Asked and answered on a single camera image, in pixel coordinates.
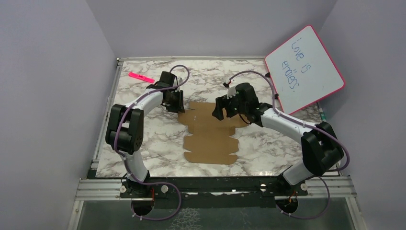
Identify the brown cardboard box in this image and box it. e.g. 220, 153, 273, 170
178, 102, 247, 165

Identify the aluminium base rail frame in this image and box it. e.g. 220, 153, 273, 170
68, 59, 358, 230

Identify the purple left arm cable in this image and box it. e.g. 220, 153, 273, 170
113, 65, 190, 222

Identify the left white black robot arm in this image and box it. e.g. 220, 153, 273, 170
105, 71, 187, 197

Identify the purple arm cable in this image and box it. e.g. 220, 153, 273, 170
224, 70, 350, 219
113, 65, 190, 222

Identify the green capped marker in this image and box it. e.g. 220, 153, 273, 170
319, 108, 326, 121

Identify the pink highlighter marker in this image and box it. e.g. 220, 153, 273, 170
128, 71, 155, 84

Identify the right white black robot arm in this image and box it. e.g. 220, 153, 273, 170
212, 83, 344, 195

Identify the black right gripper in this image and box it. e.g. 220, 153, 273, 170
212, 90, 248, 121

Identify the pink framed whiteboard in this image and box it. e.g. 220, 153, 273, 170
265, 25, 346, 114

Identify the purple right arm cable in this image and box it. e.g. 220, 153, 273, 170
224, 70, 350, 219

